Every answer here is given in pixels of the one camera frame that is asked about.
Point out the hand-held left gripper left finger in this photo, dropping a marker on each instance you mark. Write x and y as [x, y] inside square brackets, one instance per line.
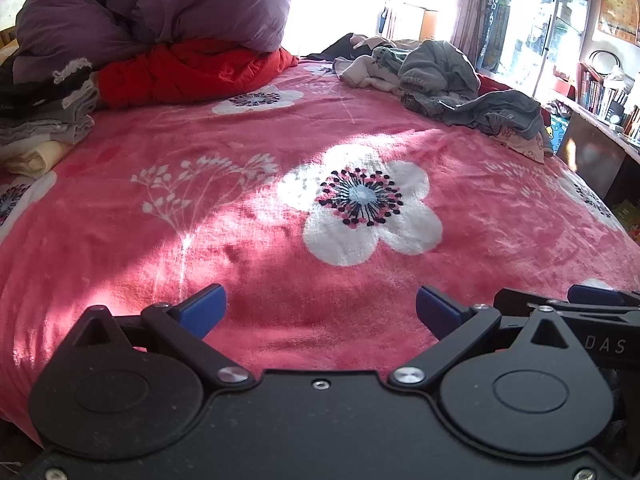
[202, 310]

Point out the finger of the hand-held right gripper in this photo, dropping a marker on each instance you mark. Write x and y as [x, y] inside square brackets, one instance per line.
[515, 300]
[590, 292]

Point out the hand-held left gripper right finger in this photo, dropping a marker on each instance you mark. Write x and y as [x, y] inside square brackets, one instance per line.
[440, 310]

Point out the printed denim jacket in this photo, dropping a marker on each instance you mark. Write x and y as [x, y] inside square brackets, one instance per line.
[475, 115]

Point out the green box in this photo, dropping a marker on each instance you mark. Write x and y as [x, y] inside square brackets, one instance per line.
[627, 220]

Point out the pink floral blanket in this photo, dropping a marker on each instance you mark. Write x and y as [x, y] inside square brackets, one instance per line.
[250, 240]

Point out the wooden bookshelf desk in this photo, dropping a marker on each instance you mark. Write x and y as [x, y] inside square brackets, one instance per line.
[590, 155]

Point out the pink printed garment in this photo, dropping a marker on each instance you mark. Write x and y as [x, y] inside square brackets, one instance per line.
[525, 147]

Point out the blue duck box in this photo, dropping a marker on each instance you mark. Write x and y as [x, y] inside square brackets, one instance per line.
[559, 135]

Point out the row of books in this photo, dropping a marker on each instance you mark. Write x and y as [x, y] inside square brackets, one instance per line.
[600, 95]

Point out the red pillow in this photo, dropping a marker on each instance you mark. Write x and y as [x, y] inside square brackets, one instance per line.
[492, 84]

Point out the cream folded garment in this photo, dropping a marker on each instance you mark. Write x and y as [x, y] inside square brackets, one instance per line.
[32, 160]

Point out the red quilt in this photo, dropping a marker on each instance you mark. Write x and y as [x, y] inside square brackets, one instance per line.
[190, 75]

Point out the grey sweatshirt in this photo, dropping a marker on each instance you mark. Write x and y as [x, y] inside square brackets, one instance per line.
[440, 67]

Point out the grey folded garment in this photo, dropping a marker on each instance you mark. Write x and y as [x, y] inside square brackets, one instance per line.
[45, 125]

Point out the glass cabinet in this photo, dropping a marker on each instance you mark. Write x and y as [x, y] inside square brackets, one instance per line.
[550, 30]

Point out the black knit garment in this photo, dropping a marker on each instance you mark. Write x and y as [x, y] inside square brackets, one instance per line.
[45, 85]

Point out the blue banner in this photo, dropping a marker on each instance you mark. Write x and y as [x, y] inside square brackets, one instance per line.
[497, 15]

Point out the brown curtain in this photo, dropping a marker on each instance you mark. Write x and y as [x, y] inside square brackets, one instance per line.
[470, 10]

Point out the small dark hanging garment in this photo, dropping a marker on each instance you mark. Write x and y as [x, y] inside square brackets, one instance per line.
[384, 19]

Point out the purple duvet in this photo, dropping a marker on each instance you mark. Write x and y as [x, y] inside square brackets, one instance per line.
[150, 5]

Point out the wall map poster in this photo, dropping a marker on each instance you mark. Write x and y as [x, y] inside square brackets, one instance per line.
[620, 7]

